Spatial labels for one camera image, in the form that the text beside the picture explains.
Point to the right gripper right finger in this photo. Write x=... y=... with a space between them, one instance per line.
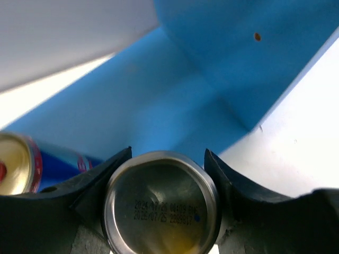
x=258 y=220

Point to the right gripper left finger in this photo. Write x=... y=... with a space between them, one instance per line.
x=64 y=218

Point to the silver can red tab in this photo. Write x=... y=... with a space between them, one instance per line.
x=29 y=165

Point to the silver blue can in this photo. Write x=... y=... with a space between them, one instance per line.
x=161 y=202

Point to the blue and yellow shelf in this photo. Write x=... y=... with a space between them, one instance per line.
x=202 y=80

